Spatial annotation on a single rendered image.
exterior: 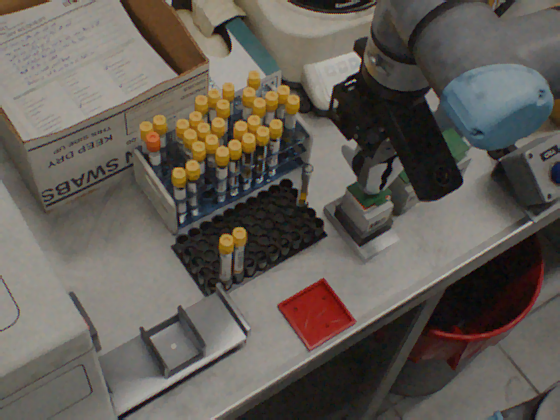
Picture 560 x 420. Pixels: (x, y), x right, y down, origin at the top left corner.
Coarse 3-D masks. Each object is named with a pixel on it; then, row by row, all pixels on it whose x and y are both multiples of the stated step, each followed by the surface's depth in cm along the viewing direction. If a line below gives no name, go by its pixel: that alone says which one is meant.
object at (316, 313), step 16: (320, 288) 101; (288, 304) 100; (304, 304) 100; (320, 304) 100; (336, 304) 100; (288, 320) 98; (304, 320) 99; (320, 320) 99; (336, 320) 99; (352, 320) 99; (304, 336) 98; (320, 336) 98
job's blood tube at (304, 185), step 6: (306, 168) 99; (312, 168) 98; (306, 174) 98; (300, 180) 100; (306, 180) 99; (300, 186) 101; (306, 186) 100; (300, 192) 102; (306, 192) 101; (300, 198) 103; (306, 198) 103; (300, 204) 104
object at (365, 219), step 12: (348, 192) 100; (348, 204) 101; (360, 204) 99; (372, 204) 99; (384, 204) 100; (348, 216) 103; (360, 216) 100; (372, 216) 99; (384, 216) 101; (360, 228) 101; (372, 228) 102
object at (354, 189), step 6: (348, 186) 100; (354, 186) 100; (354, 192) 99; (360, 192) 99; (384, 192) 99; (390, 192) 99; (360, 198) 98; (366, 198) 98; (372, 198) 98; (378, 198) 98; (384, 198) 98; (366, 204) 98; (378, 204) 98
